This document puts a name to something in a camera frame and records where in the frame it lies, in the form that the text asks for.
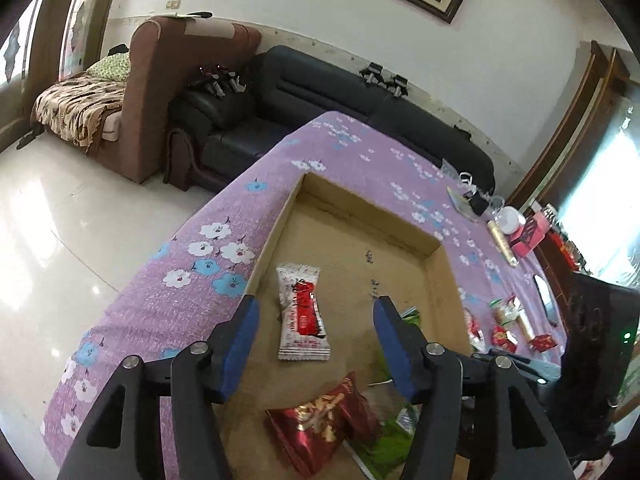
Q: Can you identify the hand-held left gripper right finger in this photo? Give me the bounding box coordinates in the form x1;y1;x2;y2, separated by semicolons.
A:
372;295;578;480

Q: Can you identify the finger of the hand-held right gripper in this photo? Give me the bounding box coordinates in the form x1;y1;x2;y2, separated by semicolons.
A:
511;356;564;386

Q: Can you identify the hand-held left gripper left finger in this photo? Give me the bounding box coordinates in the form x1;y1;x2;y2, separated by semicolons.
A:
56;294;261;480

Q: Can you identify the shallow cardboard box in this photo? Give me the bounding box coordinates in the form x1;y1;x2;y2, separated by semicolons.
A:
212;172;473;480

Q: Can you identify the black smartphone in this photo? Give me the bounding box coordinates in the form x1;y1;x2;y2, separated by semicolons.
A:
534;274;561;326

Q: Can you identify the purple floral tablecloth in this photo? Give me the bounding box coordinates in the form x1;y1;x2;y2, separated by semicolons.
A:
42;110;568;480

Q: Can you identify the wooden cabinet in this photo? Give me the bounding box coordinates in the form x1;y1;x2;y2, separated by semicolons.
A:
537;200;593;276

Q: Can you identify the green snack bag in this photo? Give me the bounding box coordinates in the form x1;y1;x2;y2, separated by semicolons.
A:
345;305;426;480

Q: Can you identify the red foil snack bag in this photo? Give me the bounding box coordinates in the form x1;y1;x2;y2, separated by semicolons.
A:
265;371;383;478

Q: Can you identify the pink box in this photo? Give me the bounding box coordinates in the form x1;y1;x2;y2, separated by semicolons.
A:
510;210;551;259

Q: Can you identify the long gold snack packet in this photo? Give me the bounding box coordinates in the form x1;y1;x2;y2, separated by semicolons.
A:
487;220;519;267

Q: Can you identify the white round lid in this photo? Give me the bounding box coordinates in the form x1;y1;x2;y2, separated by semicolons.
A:
495;206;526;236

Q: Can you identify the small black case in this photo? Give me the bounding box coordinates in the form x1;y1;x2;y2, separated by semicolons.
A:
467;191;493;217

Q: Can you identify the clear plastic bag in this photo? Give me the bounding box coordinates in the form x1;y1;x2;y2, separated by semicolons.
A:
442;159;475;187

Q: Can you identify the brown upholstered sofa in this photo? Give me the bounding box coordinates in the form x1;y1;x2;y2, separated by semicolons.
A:
30;16;263;184

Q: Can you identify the black leather sofa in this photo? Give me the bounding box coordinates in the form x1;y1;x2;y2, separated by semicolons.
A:
165;45;496;196

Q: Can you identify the black red devices pile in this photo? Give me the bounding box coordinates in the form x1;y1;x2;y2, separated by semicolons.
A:
187;62;248;98

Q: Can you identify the brown patterned blanket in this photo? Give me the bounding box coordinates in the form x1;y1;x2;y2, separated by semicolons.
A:
31;77;128;153

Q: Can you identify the green patterned pillow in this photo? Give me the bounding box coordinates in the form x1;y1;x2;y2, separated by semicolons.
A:
87;53;132;82

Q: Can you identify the wooden door frame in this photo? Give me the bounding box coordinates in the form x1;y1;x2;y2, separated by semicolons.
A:
507;40;633;211

